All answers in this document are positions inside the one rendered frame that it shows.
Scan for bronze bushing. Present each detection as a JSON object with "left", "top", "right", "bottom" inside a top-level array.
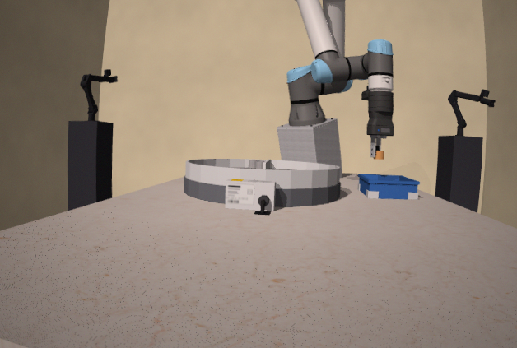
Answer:
[{"left": 374, "top": 151, "right": 384, "bottom": 160}]

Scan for blue crate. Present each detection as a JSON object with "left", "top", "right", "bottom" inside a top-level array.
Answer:
[{"left": 357, "top": 174, "right": 420, "bottom": 200}]

